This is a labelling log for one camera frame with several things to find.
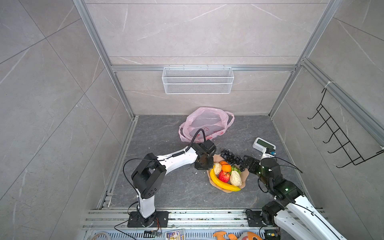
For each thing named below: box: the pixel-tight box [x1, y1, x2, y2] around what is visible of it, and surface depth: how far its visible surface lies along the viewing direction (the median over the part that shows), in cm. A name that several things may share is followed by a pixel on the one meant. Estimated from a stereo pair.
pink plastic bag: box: [178, 107, 235, 143], surface depth 109 cm
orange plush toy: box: [213, 231, 263, 240], surface depth 67 cm
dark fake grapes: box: [220, 149, 246, 172], surface depth 87 cm
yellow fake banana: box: [210, 165, 241, 192], surface depth 81 cm
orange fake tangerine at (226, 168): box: [221, 164, 232, 173], surface depth 83 cm
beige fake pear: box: [229, 170, 243, 187], surface depth 80 cm
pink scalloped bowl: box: [213, 154, 221, 165], surface depth 93 cm
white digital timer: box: [252, 137, 276, 154], surface depth 100 cm
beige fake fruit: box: [213, 162, 222, 175], surface depth 84 cm
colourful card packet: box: [165, 229, 186, 240], surface depth 69 cm
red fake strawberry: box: [218, 170, 231, 183], surface depth 83 cm
